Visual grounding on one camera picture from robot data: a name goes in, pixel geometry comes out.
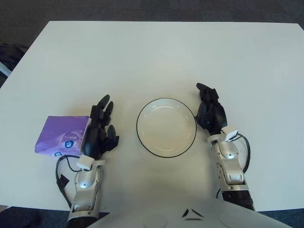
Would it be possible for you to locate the purple tissue paper pack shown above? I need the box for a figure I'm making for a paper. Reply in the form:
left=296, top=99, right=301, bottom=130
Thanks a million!
left=34, top=115, right=92, bottom=158

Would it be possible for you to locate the white furniture bar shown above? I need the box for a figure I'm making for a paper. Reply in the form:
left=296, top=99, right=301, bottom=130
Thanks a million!
left=0, top=62, right=10, bottom=77

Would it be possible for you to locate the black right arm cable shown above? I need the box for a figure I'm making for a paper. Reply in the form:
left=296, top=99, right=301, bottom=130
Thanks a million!
left=234, top=133, right=251, bottom=171

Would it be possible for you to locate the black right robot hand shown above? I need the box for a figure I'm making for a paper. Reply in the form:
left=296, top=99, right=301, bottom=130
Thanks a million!
left=194, top=82, right=228, bottom=135

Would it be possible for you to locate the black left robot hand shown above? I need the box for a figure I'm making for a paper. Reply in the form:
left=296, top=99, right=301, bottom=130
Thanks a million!
left=83, top=94, right=121, bottom=159

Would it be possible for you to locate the black bag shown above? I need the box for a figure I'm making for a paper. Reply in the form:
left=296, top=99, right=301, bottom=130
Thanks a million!
left=0, top=43, right=29, bottom=78

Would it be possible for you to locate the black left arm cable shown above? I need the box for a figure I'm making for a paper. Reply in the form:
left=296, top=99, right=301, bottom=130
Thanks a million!
left=56, top=154, right=81, bottom=205

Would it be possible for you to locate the white plate with black rim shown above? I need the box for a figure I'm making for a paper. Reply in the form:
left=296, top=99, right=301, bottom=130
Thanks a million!
left=136, top=97, right=197, bottom=158

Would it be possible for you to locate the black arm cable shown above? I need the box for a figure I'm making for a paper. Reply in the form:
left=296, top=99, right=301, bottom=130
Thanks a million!
left=56, top=154, right=81, bottom=205
left=234, top=133, right=251, bottom=171

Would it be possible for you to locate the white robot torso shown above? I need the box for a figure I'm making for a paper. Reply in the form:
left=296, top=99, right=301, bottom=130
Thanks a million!
left=86, top=197, right=304, bottom=228

